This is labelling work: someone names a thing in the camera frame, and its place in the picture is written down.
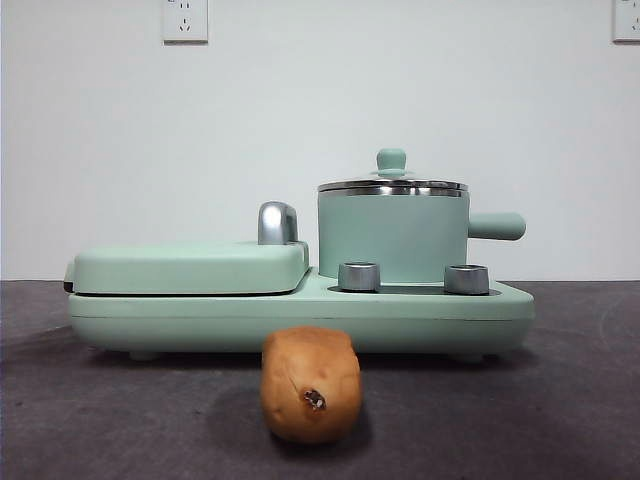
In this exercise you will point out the white wall socket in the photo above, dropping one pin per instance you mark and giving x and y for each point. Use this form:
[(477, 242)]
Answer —
[(627, 20), (185, 22)]

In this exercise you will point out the glass pot lid green knob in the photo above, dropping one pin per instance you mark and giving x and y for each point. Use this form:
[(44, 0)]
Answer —
[(392, 160)]

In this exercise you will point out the mint green breakfast machine base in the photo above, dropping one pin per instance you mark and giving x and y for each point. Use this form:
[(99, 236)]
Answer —
[(210, 322)]

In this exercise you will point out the mint green hinged griddle cover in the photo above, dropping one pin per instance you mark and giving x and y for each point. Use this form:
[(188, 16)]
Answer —
[(190, 267)]

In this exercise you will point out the silver control knob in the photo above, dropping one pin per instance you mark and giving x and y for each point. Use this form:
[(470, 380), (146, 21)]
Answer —
[(465, 280), (358, 277)]

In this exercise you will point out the mint green steamer pot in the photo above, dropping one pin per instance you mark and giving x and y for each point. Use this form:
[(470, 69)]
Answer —
[(395, 230)]

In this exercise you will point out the brown potato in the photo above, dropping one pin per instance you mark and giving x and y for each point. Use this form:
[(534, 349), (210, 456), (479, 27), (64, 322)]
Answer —
[(310, 380)]

